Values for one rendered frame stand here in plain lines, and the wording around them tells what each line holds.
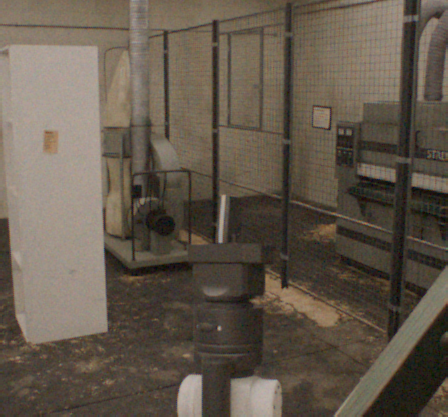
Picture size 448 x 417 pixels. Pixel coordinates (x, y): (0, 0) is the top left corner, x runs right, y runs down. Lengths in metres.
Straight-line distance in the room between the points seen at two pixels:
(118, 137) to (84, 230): 2.21
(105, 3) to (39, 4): 0.91
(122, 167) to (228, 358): 5.65
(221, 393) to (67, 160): 3.58
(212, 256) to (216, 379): 0.15
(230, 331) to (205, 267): 0.09
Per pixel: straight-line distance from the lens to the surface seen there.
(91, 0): 8.84
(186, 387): 0.77
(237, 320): 0.72
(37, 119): 4.14
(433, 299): 1.17
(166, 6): 9.18
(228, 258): 0.72
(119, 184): 6.52
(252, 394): 0.74
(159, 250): 5.86
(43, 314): 4.42
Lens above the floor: 1.78
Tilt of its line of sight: 11 degrees down
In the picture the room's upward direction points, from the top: straight up
